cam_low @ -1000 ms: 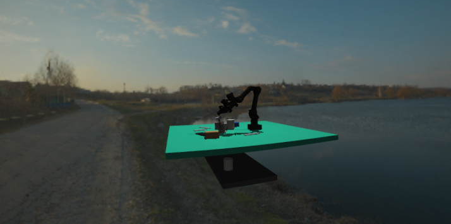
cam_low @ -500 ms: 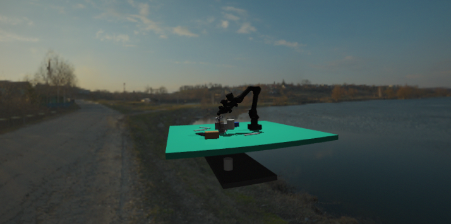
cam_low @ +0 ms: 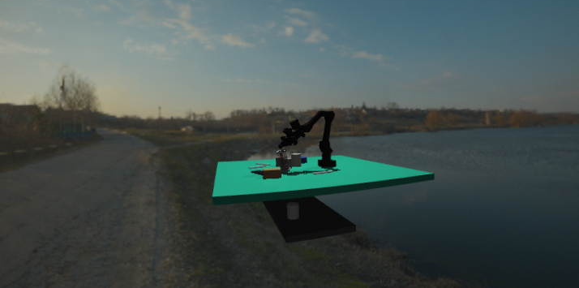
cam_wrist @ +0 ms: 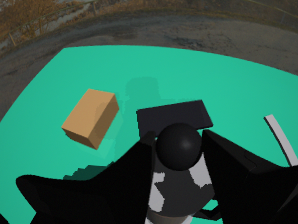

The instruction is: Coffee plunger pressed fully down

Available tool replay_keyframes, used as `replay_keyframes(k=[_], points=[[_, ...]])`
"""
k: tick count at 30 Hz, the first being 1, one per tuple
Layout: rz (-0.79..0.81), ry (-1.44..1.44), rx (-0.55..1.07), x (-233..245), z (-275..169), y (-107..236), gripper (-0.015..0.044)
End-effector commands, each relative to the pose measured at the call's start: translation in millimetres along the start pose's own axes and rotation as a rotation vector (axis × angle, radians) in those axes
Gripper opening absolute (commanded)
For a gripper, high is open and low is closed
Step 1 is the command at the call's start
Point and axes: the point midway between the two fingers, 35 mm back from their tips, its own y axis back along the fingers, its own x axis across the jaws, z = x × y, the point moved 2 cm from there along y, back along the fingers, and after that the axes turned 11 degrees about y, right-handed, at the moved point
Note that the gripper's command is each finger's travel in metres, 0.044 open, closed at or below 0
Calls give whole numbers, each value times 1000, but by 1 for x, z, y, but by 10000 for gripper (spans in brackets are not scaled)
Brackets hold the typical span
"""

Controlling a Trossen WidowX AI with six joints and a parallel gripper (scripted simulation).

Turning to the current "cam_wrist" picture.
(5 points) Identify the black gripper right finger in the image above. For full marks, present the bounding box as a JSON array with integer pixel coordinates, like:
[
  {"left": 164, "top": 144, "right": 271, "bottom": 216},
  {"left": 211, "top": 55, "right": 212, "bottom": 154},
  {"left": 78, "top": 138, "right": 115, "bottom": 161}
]
[{"left": 202, "top": 129, "right": 298, "bottom": 224}]

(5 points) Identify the tan rectangular block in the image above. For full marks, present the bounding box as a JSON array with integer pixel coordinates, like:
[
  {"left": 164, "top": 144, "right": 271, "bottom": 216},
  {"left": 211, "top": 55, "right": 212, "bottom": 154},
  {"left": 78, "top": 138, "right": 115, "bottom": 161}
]
[{"left": 61, "top": 89, "right": 120, "bottom": 151}]

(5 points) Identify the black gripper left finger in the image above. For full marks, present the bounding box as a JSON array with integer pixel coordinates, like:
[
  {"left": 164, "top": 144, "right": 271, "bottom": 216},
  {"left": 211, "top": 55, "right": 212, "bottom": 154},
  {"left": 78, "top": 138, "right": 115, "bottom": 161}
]
[{"left": 16, "top": 131, "right": 156, "bottom": 224}]

